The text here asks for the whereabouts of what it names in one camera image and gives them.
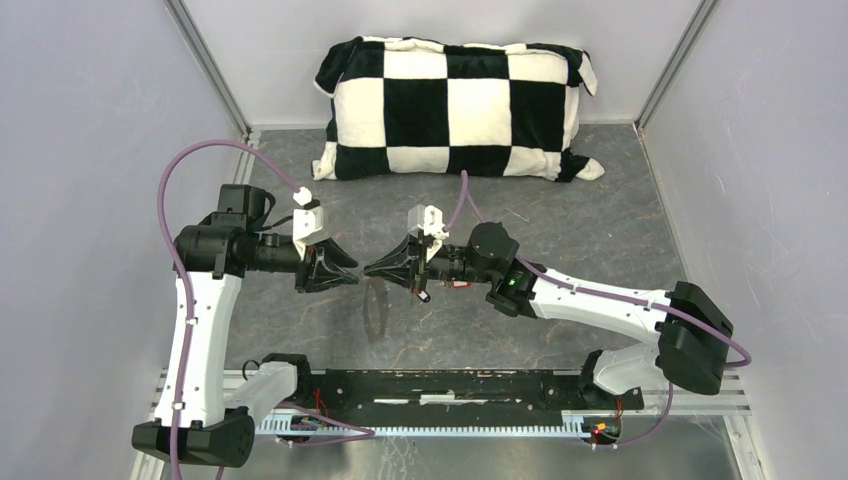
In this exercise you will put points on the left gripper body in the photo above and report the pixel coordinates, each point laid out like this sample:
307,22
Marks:
314,254

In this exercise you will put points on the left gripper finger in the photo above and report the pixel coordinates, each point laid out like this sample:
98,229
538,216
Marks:
336,255
326,280

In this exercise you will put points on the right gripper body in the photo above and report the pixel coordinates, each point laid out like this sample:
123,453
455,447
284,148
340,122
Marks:
421,269

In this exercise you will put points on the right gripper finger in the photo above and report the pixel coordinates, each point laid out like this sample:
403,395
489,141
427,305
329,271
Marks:
398,274
401,258

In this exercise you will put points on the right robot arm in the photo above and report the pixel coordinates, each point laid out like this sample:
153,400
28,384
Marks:
681,335

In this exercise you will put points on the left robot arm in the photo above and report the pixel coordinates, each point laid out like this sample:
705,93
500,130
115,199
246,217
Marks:
195,421

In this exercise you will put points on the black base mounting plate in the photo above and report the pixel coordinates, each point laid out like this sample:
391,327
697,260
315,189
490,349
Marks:
455,398

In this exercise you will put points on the black and white checkered pillow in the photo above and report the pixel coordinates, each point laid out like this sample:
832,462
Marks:
411,105

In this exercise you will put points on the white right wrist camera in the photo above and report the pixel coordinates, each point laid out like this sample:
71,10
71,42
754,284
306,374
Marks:
426,220

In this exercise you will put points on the white slotted cable duct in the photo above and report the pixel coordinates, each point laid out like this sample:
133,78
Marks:
286,423

